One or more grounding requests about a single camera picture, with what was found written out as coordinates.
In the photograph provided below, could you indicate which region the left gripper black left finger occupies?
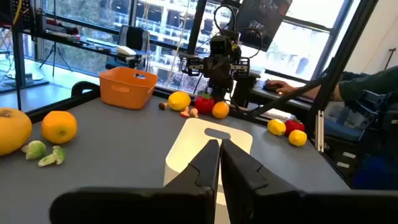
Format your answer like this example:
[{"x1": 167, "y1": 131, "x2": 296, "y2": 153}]
[{"x1": 49, "y1": 139, "x2": 221, "y2": 224}]

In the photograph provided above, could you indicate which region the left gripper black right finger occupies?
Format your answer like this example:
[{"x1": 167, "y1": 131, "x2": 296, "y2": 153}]
[{"x1": 220, "y1": 139, "x2": 398, "y2": 224}]

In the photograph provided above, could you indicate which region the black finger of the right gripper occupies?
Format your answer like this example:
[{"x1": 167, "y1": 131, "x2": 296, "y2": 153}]
[
  {"x1": 218, "y1": 62, "x2": 234, "y2": 91},
  {"x1": 204, "y1": 62, "x2": 220, "y2": 91}
]

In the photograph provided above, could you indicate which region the red toy strawberry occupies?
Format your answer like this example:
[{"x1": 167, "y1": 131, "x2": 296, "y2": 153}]
[
  {"x1": 284, "y1": 117, "x2": 306, "y2": 137},
  {"x1": 194, "y1": 92, "x2": 216, "y2": 115}
]

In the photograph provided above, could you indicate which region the toy orange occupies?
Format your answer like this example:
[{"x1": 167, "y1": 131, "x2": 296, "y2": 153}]
[
  {"x1": 40, "y1": 110, "x2": 78, "y2": 145},
  {"x1": 211, "y1": 101, "x2": 231, "y2": 120}
]

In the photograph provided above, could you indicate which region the yellow toy lemon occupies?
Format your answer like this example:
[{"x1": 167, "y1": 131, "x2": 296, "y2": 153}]
[
  {"x1": 288, "y1": 129, "x2": 308, "y2": 147},
  {"x1": 267, "y1": 118, "x2": 287, "y2": 137},
  {"x1": 167, "y1": 91, "x2": 192, "y2": 112}
]

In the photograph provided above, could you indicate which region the green toy brussels sprout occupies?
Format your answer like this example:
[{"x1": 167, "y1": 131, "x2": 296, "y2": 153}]
[
  {"x1": 21, "y1": 140, "x2": 47, "y2": 161},
  {"x1": 37, "y1": 145, "x2": 67, "y2": 168}
]

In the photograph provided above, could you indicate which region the large yellow toy fruit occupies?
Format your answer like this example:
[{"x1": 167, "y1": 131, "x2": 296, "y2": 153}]
[{"x1": 0, "y1": 107, "x2": 33, "y2": 157}]

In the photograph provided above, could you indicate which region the black computer mouse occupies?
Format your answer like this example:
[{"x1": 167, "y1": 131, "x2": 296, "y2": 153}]
[{"x1": 262, "y1": 81, "x2": 282, "y2": 93}]

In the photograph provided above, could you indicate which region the person's hand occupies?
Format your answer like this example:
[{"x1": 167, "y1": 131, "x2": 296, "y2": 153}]
[{"x1": 266, "y1": 80, "x2": 300, "y2": 96}]

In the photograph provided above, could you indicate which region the white plastic basket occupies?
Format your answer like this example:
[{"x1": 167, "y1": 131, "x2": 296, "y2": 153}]
[{"x1": 163, "y1": 117, "x2": 254, "y2": 224}]

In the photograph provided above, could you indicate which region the black office chair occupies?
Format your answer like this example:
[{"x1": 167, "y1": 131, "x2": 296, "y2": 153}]
[
  {"x1": 351, "y1": 90, "x2": 398, "y2": 190},
  {"x1": 117, "y1": 24, "x2": 150, "y2": 70}
]

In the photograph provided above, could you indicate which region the black monitor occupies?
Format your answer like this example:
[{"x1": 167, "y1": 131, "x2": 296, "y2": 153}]
[{"x1": 234, "y1": 0, "x2": 294, "y2": 52}]

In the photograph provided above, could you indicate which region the white device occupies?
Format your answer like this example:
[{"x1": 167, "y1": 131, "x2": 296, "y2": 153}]
[{"x1": 116, "y1": 45, "x2": 137, "y2": 57}]

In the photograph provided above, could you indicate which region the orange plastic basket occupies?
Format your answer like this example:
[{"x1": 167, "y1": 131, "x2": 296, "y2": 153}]
[{"x1": 98, "y1": 66, "x2": 159, "y2": 110}]

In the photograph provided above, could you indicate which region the black drawer cabinet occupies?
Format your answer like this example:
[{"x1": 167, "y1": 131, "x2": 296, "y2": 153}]
[{"x1": 323, "y1": 136, "x2": 374, "y2": 187}]

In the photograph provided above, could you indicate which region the blue seat cushion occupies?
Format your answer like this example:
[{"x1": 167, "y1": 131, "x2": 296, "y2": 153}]
[{"x1": 323, "y1": 105, "x2": 374, "y2": 144}]

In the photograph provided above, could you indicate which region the black side desk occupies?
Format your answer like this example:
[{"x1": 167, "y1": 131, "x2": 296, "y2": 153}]
[{"x1": 11, "y1": 18, "x2": 150, "y2": 91}]

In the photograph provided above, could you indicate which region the black tripod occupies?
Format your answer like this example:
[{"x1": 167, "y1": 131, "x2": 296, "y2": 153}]
[{"x1": 39, "y1": 42, "x2": 74, "y2": 78}]

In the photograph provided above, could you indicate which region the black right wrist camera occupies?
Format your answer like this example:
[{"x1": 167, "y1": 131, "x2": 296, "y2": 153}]
[{"x1": 210, "y1": 34, "x2": 234, "y2": 57}]

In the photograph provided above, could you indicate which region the yellow hanging cord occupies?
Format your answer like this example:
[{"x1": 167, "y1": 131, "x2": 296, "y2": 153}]
[{"x1": 167, "y1": 0, "x2": 192, "y2": 88}]

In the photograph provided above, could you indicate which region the black window frame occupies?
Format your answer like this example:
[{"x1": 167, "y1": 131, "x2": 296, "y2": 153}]
[{"x1": 30, "y1": 0, "x2": 363, "y2": 94}]

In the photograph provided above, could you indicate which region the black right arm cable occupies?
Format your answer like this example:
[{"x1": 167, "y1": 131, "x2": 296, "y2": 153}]
[{"x1": 213, "y1": 4, "x2": 264, "y2": 60}]

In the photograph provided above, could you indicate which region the black aluminium rig frame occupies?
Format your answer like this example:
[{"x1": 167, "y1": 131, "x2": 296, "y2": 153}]
[{"x1": 26, "y1": 0, "x2": 380, "y2": 153}]

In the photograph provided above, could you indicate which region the yellow cable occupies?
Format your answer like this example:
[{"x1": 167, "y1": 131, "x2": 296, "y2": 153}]
[{"x1": 11, "y1": 0, "x2": 24, "y2": 26}]

